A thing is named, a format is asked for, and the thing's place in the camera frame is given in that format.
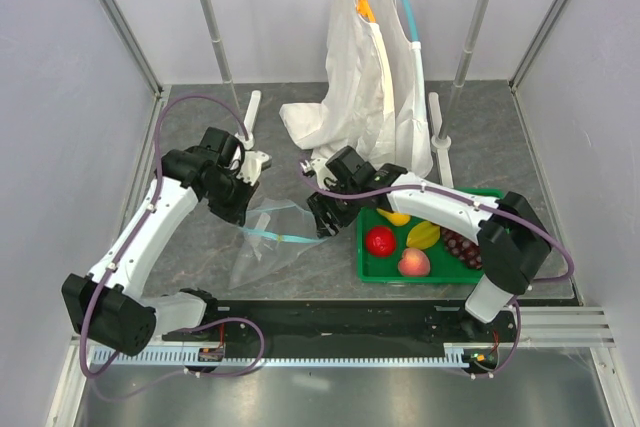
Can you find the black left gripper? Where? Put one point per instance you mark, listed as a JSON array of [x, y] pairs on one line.
[[236, 213]]

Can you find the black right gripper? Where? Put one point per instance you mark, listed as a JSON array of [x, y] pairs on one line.
[[319, 204]]

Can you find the red apple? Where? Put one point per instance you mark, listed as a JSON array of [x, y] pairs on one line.
[[380, 241]]

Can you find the clear zip top bag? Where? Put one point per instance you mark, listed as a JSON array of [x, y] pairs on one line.
[[276, 233]]

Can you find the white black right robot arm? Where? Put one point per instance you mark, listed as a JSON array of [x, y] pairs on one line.
[[512, 242]]

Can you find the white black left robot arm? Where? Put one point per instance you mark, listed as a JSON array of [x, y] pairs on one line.
[[107, 304]]

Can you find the yellow lemon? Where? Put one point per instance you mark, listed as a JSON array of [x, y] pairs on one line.
[[394, 218]]

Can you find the green plastic tray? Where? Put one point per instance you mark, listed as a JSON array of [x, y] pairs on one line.
[[445, 269]]

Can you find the peach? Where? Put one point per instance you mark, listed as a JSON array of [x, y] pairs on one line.
[[414, 263]]

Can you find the white garment on orange hanger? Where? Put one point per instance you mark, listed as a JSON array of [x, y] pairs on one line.
[[358, 109]]

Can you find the white garment on teal hanger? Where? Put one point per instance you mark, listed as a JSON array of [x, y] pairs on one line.
[[406, 71]]

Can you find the purple grape bunch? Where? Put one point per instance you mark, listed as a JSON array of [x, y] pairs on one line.
[[462, 249]]

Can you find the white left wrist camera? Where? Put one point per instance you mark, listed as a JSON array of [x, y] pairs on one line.
[[248, 163]]

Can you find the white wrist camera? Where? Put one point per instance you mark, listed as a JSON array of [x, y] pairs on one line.
[[248, 163], [316, 168]]

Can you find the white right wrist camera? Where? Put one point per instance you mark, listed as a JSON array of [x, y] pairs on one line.
[[316, 168]]

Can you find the light blue cable duct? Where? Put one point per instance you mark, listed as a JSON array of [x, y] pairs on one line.
[[193, 355]]

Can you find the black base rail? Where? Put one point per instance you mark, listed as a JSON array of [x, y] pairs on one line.
[[352, 327]]

